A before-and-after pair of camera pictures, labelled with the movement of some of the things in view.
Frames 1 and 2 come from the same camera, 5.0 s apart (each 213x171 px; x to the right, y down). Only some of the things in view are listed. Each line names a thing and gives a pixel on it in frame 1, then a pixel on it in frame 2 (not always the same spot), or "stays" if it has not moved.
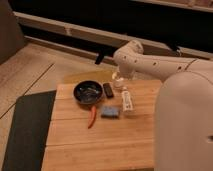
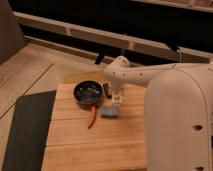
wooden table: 117,133 stays
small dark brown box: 108,90 stays
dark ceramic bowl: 87,92 stays
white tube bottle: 127,100 -> 117,98
